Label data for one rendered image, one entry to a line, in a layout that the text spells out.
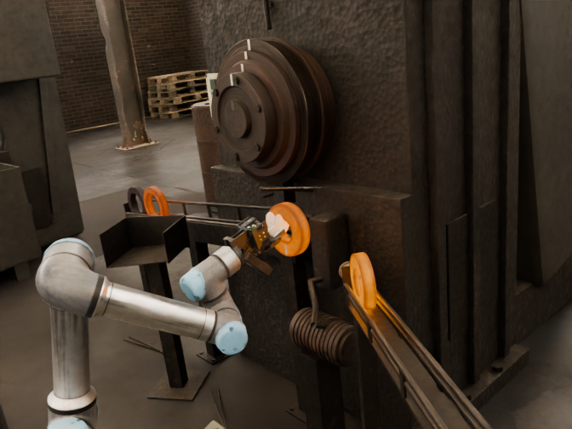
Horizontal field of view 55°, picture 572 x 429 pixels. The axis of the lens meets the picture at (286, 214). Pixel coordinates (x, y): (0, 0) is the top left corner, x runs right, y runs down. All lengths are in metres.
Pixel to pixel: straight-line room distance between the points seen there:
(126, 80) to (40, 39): 4.59
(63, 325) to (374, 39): 1.11
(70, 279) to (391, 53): 1.01
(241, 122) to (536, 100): 1.08
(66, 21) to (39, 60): 8.05
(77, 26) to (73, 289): 11.24
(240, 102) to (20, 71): 2.65
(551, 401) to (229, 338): 1.36
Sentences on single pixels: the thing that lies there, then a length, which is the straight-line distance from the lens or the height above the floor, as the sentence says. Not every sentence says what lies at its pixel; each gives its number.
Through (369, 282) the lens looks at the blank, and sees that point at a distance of 1.42.
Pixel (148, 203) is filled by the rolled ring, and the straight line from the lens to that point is 2.73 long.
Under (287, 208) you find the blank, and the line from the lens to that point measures 1.53.
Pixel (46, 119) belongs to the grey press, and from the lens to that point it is 4.54.
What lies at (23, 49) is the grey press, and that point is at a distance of 4.24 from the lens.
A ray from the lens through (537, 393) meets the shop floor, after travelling 2.34.
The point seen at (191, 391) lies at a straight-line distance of 2.42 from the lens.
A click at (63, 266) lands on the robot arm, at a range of 1.28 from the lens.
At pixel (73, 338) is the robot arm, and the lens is 1.45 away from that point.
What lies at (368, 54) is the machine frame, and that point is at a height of 1.27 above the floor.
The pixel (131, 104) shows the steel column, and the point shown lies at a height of 0.65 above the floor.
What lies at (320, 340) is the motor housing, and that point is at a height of 0.50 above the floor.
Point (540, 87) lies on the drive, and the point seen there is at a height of 1.08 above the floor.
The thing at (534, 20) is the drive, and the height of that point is 1.31.
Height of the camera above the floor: 1.34
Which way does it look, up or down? 18 degrees down
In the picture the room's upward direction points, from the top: 6 degrees counter-clockwise
